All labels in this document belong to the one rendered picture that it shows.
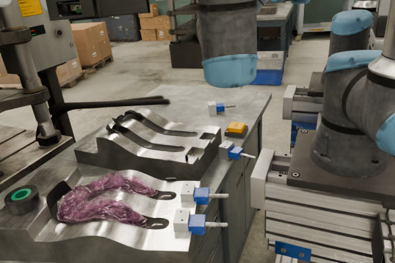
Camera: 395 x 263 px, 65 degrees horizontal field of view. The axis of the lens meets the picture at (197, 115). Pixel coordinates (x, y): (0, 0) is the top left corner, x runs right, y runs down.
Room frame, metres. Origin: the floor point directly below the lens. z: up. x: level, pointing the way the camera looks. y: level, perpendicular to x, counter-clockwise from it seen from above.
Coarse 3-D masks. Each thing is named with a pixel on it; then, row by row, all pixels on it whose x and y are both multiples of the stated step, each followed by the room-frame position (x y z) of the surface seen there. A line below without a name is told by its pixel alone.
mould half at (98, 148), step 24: (168, 120) 1.14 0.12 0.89; (96, 144) 1.05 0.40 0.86; (120, 144) 0.93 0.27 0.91; (168, 144) 0.95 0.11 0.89; (192, 144) 0.93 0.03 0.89; (216, 144) 0.99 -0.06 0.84; (120, 168) 0.94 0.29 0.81; (144, 168) 0.89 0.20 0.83; (168, 168) 0.85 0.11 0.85; (192, 168) 0.81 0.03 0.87
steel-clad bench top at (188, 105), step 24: (144, 96) 1.69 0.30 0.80; (168, 96) 1.65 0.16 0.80; (192, 96) 1.62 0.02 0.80; (216, 96) 1.59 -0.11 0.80; (240, 96) 1.55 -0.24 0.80; (264, 96) 1.52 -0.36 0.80; (192, 120) 1.31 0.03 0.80; (216, 120) 1.28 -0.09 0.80; (240, 120) 1.26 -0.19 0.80; (72, 144) 1.18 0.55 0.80; (240, 144) 1.05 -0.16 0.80; (96, 168) 0.97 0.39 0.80; (216, 168) 0.90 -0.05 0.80
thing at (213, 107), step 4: (208, 104) 1.35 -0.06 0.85; (212, 104) 1.35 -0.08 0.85; (216, 104) 1.37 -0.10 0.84; (220, 104) 1.37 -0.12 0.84; (208, 108) 1.37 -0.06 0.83; (212, 108) 1.34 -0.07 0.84; (216, 108) 1.35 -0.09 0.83; (220, 108) 1.35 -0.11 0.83; (224, 108) 1.35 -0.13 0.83; (212, 112) 1.34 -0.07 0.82
